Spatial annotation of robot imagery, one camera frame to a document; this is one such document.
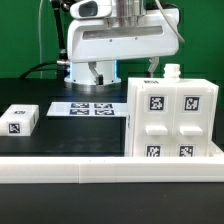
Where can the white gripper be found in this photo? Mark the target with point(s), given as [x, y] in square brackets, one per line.
[104, 30]

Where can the white cabinet body box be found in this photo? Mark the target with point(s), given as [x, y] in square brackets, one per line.
[171, 78]

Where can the white cabinet top block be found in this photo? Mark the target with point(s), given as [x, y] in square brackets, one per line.
[19, 120]

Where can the white cabinet door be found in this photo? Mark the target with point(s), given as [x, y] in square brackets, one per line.
[192, 118]
[154, 120]

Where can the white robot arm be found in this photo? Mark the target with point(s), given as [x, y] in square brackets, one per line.
[81, 77]

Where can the white base tag plate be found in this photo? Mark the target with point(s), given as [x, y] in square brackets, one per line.
[87, 109]

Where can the white L-shaped fence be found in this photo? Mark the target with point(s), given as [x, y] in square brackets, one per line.
[82, 170]

